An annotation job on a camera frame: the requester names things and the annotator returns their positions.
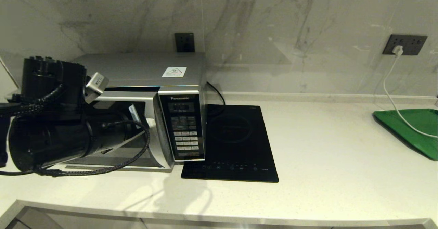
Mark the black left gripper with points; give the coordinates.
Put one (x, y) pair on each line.
(109, 133)

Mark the silver Panasonic microwave oven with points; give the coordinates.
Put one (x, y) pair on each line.
(143, 68)

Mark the white warning sticker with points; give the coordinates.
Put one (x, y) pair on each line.
(174, 72)

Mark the black induction cooktop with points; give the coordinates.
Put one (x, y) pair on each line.
(236, 140)

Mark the white power plug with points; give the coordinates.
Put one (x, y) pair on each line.
(397, 51)

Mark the green plastic tray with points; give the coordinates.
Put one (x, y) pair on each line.
(421, 119)

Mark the black wall socket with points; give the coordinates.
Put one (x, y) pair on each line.
(184, 42)

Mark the dark grey double wall socket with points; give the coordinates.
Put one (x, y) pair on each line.
(414, 45)

